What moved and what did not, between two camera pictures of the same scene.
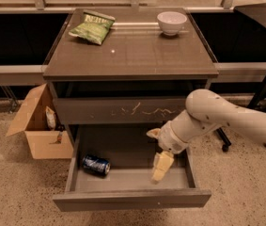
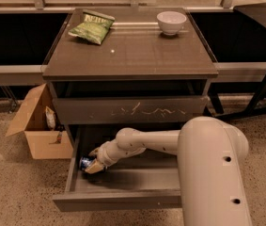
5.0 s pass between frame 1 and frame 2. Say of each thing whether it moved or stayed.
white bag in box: stayed
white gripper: moved
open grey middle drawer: stayed
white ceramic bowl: stayed
